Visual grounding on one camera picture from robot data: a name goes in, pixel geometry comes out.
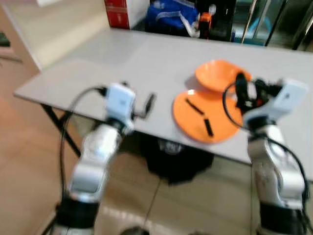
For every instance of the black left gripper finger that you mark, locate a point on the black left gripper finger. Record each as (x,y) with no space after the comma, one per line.
(149,103)

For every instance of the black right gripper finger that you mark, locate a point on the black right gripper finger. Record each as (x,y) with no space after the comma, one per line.
(240,87)

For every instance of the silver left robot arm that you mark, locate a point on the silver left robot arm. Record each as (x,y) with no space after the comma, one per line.
(93,166)

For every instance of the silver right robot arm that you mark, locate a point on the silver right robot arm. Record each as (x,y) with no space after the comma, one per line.
(274,171)

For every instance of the orange plastic bowl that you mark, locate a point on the orange plastic bowl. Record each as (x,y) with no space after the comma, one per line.
(217,73)

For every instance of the long black utensil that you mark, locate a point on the long black utensil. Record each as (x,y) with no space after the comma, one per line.
(194,106)

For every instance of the orange plastic plate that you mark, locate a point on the orange plastic plate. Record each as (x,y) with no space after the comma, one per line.
(195,125)

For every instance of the black bag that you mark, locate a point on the black bag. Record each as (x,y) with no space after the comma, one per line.
(171,156)

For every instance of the orange and black device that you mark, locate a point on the orange and black device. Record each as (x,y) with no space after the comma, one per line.
(205,23)

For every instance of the blue bag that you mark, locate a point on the blue bag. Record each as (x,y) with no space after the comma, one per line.
(168,17)

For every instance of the red cardboard box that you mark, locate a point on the red cardboard box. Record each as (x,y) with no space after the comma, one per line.
(117,12)

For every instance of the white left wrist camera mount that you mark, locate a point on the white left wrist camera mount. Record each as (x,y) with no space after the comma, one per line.
(120,102)

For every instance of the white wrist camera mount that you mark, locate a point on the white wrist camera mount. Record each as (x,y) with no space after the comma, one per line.
(279,103)
(120,102)

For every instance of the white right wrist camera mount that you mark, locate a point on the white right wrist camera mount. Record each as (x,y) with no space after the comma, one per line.
(279,103)

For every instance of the black table leg frame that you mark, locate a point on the black table leg frame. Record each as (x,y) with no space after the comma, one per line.
(61,128)

